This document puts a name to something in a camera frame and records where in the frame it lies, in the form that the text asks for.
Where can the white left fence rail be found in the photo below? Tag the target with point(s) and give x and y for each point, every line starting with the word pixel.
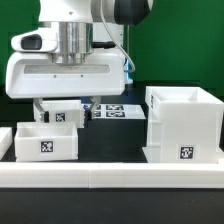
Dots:
pixel 5 140

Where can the white front drawer tray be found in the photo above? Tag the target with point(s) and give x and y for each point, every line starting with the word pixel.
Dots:
pixel 46 141

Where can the white drawer tray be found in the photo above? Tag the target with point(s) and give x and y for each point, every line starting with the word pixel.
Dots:
pixel 63 111
pixel 46 141

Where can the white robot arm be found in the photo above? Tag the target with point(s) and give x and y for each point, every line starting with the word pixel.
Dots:
pixel 61 58

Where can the fiducial marker sheet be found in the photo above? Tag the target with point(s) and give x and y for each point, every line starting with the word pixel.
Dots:
pixel 119 111

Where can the white drawer cabinet box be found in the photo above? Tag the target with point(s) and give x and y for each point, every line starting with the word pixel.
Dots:
pixel 184 125

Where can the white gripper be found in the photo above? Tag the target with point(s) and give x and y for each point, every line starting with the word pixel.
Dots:
pixel 34 75

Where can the white fence rail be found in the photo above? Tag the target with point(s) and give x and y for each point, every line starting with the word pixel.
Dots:
pixel 5 140
pixel 110 175

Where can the white front fence rail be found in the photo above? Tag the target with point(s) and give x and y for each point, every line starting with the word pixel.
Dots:
pixel 110 175

